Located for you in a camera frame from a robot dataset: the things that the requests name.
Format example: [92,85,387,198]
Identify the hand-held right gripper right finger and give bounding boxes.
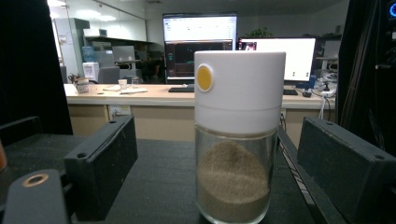
[296,116,396,224]

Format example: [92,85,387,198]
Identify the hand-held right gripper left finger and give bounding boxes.
[63,114,139,222]

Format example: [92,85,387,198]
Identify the white-lid glass shaker jar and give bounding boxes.
[192,50,287,224]

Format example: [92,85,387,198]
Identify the white power outlet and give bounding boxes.
[108,105,132,118]

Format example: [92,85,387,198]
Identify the beige office desk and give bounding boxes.
[64,82,337,143]

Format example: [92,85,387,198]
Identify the white papers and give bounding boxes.
[102,85,149,95]

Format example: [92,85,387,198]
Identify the small desk container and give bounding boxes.
[74,77,91,94]

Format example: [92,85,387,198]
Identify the grey office chair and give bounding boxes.
[96,65,121,85]

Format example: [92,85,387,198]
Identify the water dispenser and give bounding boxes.
[81,45,101,83]

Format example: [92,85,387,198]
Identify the wide computer monitor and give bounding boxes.
[237,36,318,84]

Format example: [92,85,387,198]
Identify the green plant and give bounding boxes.
[244,26,276,39]

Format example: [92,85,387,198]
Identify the tall computer monitor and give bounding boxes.
[162,11,238,85]

